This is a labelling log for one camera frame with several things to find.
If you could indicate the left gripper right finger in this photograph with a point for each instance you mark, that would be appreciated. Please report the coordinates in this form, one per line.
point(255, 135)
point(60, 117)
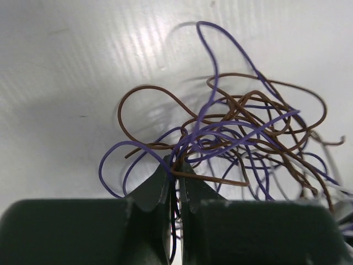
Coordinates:
point(220, 231)

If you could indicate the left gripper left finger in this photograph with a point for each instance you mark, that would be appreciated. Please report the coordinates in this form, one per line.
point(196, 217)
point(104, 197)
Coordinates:
point(131, 230)

